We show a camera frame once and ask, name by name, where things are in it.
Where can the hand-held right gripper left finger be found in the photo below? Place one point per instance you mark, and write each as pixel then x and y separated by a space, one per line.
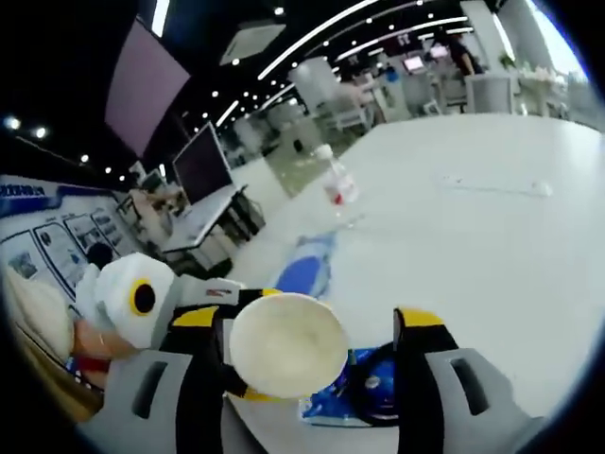
pixel 194 392

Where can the wall poster board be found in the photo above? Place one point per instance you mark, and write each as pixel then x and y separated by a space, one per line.
pixel 52 236

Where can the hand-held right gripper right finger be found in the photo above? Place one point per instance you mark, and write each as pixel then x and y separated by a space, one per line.
pixel 420 378

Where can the large wall screen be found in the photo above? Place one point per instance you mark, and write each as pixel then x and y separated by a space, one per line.
pixel 142 90

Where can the white built-in power strip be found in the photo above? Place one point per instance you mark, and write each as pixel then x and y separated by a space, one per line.
pixel 491 186

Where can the white paper cup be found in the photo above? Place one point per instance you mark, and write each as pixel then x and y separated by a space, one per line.
pixel 288 345

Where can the blue and white wipes packet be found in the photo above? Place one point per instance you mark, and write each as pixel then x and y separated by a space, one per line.
pixel 300 272

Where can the green potted plant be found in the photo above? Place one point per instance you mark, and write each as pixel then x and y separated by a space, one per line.
pixel 508 60

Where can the person's left hand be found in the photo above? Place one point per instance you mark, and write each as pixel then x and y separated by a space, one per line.
pixel 99 343

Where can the white side desk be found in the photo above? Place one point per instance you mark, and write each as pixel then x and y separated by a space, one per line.
pixel 208 222

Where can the blue floral tissue pack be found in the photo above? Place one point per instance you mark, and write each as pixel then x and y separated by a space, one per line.
pixel 331 403

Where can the white office chair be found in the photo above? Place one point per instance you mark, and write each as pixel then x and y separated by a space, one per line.
pixel 347 118
pixel 489 94
pixel 418 97

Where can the clear plastic water bottle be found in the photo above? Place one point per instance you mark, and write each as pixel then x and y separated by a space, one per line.
pixel 338 182

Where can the ceiling air conditioner vent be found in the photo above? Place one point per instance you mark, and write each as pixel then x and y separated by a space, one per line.
pixel 250 43

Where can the dark computer monitor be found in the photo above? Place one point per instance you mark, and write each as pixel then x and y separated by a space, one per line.
pixel 203 165

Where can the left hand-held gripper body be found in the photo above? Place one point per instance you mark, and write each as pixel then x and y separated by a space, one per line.
pixel 118 279

